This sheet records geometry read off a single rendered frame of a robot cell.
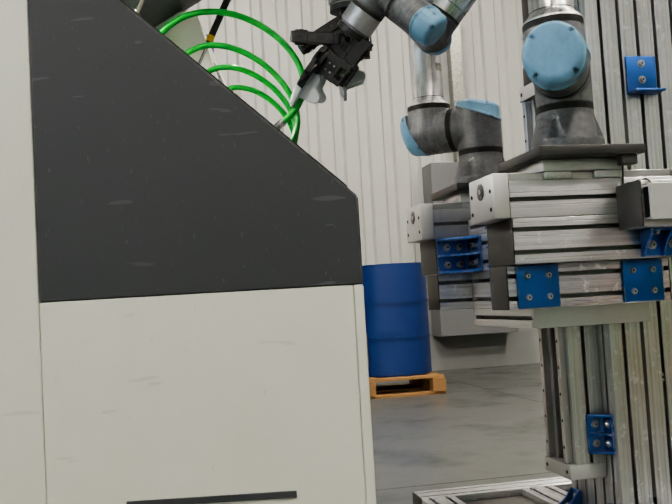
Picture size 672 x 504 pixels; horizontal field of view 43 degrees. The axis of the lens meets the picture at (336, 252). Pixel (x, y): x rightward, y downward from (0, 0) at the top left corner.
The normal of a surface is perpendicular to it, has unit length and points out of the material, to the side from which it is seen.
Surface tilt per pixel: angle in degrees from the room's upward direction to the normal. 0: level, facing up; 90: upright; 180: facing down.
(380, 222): 90
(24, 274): 90
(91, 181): 90
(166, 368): 90
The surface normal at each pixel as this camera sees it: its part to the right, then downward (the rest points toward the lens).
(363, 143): 0.19, -0.07
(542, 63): -0.32, 0.10
